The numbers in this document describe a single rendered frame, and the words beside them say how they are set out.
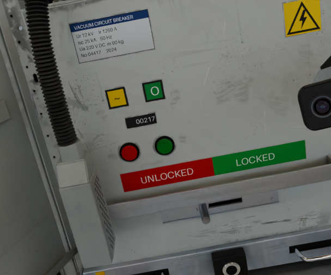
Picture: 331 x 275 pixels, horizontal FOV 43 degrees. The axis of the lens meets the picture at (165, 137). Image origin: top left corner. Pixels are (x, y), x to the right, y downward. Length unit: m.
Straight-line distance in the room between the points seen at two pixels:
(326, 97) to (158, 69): 0.31
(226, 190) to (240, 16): 0.28
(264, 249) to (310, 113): 0.42
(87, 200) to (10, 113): 0.34
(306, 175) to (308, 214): 0.11
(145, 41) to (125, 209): 0.28
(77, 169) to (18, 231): 0.35
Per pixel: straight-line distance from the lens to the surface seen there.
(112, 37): 0.66
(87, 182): 0.61
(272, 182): 0.71
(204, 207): 0.73
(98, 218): 0.64
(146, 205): 0.70
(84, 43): 0.66
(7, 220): 0.91
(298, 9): 0.69
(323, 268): 0.87
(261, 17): 0.68
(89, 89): 0.68
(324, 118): 0.44
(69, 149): 0.61
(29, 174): 0.94
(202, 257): 0.80
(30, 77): 0.89
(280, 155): 0.74
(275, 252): 0.82
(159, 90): 0.67
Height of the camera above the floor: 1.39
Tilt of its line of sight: 20 degrees down
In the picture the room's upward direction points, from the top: 11 degrees counter-clockwise
